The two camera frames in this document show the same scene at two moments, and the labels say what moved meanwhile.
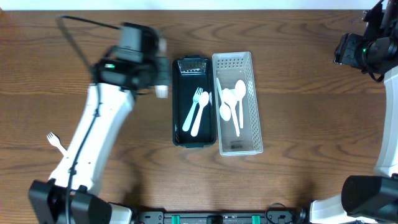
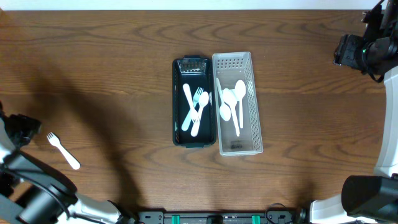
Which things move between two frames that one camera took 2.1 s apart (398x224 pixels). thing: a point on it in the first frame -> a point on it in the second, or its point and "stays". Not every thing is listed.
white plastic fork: [161, 91] -> [194, 115]
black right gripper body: [339, 50] stays
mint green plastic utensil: [196, 99] stays
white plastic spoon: [224, 111] stays
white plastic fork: [55, 140] stays
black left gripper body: [163, 72] -> [23, 128]
